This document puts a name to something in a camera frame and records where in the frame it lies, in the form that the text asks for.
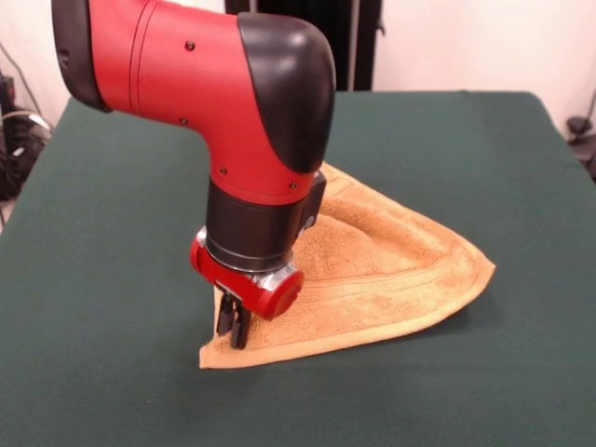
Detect dark green table cloth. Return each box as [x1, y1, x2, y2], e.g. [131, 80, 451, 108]
[0, 91, 596, 447]

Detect black cable pile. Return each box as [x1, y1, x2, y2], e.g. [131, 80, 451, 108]
[0, 109, 51, 201]

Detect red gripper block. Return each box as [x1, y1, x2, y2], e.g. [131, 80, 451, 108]
[188, 226, 306, 351]

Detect orange terry towel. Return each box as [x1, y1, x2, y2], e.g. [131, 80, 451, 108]
[198, 161, 496, 371]

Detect black robot pedestal stand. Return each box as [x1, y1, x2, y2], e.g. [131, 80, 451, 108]
[224, 0, 387, 93]

